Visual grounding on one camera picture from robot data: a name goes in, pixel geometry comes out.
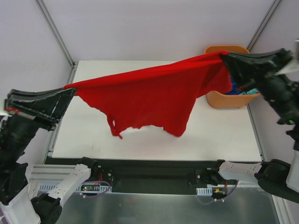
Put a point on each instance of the light teal t shirt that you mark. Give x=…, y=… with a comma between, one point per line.
x=250, y=92

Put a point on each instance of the orange plastic basket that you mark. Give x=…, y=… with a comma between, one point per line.
x=221, y=101

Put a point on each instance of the right white cable duct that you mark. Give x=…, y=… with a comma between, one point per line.
x=204, y=191

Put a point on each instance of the aluminium corner post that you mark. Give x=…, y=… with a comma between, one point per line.
x=264, y=23
x=53, y=28

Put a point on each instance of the blue t shirt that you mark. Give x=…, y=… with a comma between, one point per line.
x=234, y=90

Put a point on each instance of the left aluminium corner post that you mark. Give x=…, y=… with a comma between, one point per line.
x=53, y=28

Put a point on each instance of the right aluminium corner post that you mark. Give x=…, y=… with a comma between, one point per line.
x=264, y=23

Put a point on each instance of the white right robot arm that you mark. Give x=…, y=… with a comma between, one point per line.
x=280, y=178

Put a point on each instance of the red t shirt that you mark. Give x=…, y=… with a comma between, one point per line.
x=161, y=96

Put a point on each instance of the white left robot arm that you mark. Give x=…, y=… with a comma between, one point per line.
x=22, y=114

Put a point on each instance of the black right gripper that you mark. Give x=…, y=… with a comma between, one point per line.
x=266, y=73

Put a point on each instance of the aluminium front frame rail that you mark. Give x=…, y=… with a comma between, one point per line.
x=45, y=173

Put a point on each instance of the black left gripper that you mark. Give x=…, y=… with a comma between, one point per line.
x=26, y=115

